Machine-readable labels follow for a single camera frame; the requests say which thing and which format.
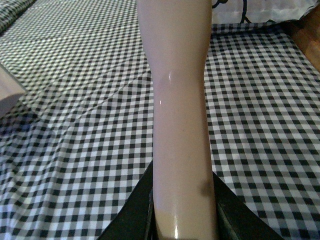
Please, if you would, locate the white patterned pillow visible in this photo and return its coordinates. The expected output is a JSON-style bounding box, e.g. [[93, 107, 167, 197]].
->
[[211, 0, 320, 25]]

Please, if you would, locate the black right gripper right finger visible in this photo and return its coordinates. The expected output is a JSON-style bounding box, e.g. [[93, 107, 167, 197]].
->
[[212, 173, 282, 240]]

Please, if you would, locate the beige plastic brush handle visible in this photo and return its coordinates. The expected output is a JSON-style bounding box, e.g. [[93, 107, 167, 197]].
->
[[136, 0, 219, 240]]

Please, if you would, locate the beige plastic dustpan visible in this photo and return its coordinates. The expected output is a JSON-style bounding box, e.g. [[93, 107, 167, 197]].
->
[[0, 64, 27, 118]]

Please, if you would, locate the black white checkered bedsheet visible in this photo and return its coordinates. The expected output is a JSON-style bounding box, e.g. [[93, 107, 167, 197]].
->
[[0, 0, 320, 240]]

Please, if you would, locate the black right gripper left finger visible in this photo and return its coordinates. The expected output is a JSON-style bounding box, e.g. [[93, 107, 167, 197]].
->
[[98, 162, 154, 240]]

